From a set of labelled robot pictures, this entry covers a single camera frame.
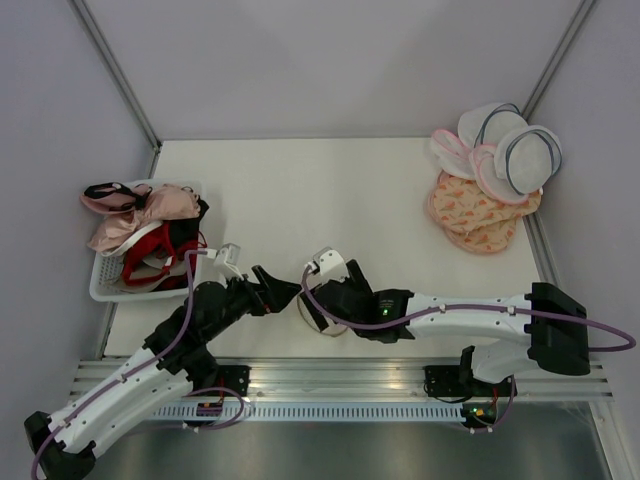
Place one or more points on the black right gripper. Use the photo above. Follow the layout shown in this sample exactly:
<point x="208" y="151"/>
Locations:
<point x="357" y="280"/>

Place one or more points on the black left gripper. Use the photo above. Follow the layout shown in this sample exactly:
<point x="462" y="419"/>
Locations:
<point x="276" y="295"/>

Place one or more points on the round beige mesh laundry bag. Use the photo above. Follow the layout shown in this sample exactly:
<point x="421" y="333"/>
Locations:
<point x="305" y="312"/>

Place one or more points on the pink satin bra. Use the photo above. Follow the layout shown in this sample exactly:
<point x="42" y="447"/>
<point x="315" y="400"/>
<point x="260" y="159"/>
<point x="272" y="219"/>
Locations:
<point x="166" y="202"/>

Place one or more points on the pink black item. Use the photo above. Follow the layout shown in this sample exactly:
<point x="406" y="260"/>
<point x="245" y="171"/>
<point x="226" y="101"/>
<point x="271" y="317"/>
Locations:
<point x="113" y="198"/>

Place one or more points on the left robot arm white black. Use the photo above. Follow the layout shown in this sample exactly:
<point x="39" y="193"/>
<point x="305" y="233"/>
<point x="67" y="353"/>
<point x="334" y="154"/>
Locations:
<point x="173" y="362"/>

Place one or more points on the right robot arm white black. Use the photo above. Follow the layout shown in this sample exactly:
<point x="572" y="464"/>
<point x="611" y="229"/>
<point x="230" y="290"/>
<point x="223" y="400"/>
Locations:
<point x="403" y="315"/>

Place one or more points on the black bra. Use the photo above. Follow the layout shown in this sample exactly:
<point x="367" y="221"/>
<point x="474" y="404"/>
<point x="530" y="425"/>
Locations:
<point x="187" y="230"/>

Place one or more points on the red bra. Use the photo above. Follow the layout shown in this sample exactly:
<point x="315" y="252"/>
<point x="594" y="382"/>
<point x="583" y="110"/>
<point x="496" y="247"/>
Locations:
<point x="157" y="245"/>

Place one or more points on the orange floral bag lower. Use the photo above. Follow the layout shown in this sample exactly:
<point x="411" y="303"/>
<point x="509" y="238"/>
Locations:
<point x="485" y="240"/>

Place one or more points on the white pink-trim mesh bag left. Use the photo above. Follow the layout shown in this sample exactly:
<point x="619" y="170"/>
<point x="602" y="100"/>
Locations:
<point x="451" y="154"/>

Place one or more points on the white pink-trim mesh bag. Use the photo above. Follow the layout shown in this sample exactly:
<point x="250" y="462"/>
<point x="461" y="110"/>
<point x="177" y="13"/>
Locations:
<point x="481" y="159"/>
<point x="451" y="154"/>

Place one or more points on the white pink-trim mesh bag right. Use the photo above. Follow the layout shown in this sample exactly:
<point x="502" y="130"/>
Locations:
<point x="481" y="159"/>

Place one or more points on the white blue-trim mesh bag rear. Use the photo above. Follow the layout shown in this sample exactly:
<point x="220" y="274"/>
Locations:
<point x="489" y="124"/>

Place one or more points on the white blue-trim mesh bag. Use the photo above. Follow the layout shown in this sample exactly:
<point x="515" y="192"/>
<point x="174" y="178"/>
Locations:
<point x="526" y="158"/>
<point x="489" y="124"/>

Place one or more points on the white blue-trim mesh bag front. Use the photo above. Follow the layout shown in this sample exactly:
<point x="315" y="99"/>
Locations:
<point x="526" y="158"/>

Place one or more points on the white plastic basket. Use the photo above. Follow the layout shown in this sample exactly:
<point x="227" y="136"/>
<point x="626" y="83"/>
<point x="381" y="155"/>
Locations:
<point x="107" y="270"/>

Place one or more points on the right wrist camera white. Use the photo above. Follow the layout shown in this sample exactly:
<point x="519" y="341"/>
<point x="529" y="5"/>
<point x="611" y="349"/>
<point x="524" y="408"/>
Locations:
<point x="328" y="264"/>

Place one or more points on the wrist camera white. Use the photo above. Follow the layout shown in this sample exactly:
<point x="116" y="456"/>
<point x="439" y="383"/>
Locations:
<point x="225" y="261"/>
<point x="328" y="264"/>

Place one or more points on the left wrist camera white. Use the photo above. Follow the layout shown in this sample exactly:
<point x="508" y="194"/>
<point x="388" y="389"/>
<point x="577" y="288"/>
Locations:
<point x="225" y="261"/>

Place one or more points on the aluminium table edge rail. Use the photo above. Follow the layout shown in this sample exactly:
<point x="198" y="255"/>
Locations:
<point x="401" y="380"/>

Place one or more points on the white slotted cable duct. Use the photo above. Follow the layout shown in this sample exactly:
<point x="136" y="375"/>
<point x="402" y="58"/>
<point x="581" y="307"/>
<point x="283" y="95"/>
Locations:
<point x="194" y="411"/>

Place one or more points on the right side aluminium rail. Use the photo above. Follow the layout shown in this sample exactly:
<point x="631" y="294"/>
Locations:
<point x="557" y="346"/>

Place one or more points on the left aluminium frame post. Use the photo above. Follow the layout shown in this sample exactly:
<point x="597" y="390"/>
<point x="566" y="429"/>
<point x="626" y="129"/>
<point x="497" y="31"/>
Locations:
<point x="105" y="53"/>

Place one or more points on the aluminium frame post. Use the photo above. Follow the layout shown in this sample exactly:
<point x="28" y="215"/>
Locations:
<point x="572" y="31"/>
<point x="105" y="53"/>

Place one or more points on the right aluminium frame post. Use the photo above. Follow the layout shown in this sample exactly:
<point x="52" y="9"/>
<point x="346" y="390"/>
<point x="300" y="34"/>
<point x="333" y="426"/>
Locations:
<point x="572" y="31"/>

